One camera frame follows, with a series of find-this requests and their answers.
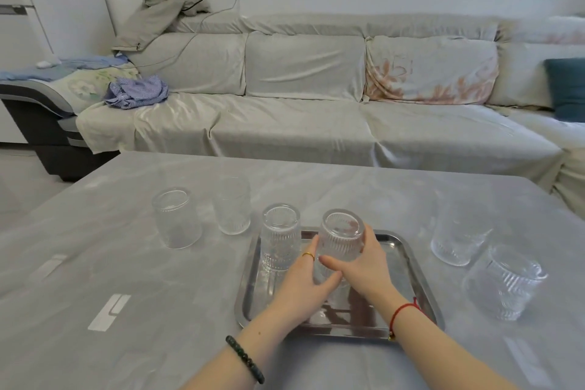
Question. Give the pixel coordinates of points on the person's right hand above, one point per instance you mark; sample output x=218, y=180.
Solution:
x=365, y=275

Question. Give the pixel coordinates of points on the person's left hand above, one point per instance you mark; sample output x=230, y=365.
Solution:
x=295, y=289

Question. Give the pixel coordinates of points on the person's left thumb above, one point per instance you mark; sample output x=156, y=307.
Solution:
x=330, y=285

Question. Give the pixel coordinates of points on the person's right thumb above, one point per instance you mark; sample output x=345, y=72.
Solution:
x=332, y=265

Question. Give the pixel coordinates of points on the ribbed clear glass cup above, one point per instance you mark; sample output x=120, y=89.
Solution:
x=177, y=220
x=459, y=239
x=280, y=239
x=505, y=283
x=340, y=236
x=232, y=208

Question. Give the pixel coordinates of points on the person's right forearm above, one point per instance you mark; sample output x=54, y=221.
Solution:
x=438, y=353

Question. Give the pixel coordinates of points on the person's left forearm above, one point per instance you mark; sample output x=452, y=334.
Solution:
x=237, y=353

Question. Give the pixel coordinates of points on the stainless steel tray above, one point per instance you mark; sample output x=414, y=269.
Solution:
x=404, y=268

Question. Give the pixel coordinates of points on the grey covered sofa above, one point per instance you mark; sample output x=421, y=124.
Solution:
x=297, y=129

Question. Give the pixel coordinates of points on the floral cushion cover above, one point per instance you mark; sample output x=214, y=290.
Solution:
x=429, y=69

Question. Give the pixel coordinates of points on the blue striped cloth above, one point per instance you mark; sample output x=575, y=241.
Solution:
x=135, y=91

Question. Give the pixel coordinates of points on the teal cushion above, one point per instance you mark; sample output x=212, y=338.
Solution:
x=567, y=89

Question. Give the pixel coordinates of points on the khaki jacket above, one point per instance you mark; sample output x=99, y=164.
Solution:
x=155, y=15

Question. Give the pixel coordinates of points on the floral blanket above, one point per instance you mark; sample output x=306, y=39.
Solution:
x=77, y=82

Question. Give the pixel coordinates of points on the small white object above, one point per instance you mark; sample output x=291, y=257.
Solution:
x=43, y=64

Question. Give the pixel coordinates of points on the white cabinet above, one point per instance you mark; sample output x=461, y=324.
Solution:
x=59, y=1

